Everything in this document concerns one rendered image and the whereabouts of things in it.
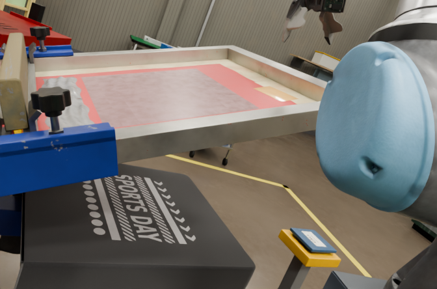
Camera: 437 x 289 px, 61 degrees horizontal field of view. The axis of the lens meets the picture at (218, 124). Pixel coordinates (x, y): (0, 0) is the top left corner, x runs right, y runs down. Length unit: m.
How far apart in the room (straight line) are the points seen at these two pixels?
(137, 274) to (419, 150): 0.59
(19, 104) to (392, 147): 0.48
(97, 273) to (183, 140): 0.30
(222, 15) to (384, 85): 8.54
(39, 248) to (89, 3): 7.86
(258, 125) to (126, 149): 0.21
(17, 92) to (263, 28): 8.66
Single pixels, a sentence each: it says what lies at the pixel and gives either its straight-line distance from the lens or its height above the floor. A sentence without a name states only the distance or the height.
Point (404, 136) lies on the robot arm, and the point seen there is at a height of 1.37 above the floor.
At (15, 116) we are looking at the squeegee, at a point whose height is 1.18.
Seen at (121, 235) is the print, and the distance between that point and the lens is 0.80.
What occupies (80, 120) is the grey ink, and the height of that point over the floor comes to 1.17.
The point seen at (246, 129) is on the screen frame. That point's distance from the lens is 0.59.
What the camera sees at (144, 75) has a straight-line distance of 0.96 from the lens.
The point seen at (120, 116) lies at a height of 1.19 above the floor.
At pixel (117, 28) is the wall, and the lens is 8.46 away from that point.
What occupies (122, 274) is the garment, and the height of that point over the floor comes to 0.93.
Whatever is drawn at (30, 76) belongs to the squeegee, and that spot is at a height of 1.18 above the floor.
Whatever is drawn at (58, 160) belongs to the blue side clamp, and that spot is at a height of 1.17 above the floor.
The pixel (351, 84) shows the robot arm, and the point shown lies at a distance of 0.30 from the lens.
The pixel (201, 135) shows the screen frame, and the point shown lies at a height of 1.24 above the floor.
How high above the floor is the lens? 1.38
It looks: 12 degrees down
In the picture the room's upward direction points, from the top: 22 degrees clockwise
